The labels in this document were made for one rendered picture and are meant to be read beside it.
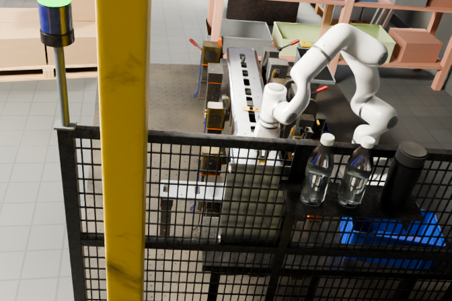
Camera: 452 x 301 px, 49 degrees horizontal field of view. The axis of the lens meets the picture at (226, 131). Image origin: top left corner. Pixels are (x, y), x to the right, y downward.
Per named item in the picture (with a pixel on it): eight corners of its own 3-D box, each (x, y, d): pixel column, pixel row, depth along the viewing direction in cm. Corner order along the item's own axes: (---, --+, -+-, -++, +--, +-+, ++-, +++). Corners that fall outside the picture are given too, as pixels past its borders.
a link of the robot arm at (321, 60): (346, 73, 183) (289, 132, 183) (317, 55, 194) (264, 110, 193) (339, 60, 176) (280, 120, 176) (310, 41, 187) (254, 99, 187)
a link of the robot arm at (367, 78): (372, 131, 226) (348, 114, 237) (391, 115, 228) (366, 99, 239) (358, 52, 190) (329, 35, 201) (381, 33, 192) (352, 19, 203)
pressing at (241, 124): (221, 47, 301) (221, 44, 300) (257, 50, 303) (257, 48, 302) (235, 203, 188) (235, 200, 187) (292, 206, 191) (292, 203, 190)
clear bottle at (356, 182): (333, 191, 132) (352, 130, 120) (356, 192, 132) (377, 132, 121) (338, 208, 126) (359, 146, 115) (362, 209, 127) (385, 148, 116)
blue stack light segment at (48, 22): (44, 21, 110) (42, -6, 106) (76, 23, 111) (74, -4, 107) (36, 33, 104) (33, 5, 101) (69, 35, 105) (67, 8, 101)
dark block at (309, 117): (281, 183, 246) (297, 113, 222) (294, 184, 247) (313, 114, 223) (282, 190, 242) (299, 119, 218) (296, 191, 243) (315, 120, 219)
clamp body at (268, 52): (254, 97, 313) (263, 46, 293) (272, 99, 314) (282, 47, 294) (255, 103, 307) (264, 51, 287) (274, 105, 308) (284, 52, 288)
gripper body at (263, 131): (281, 116, 195) (276, 139, 202) (255, 115, 194) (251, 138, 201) (284, 127, 189) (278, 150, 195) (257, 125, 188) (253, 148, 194)
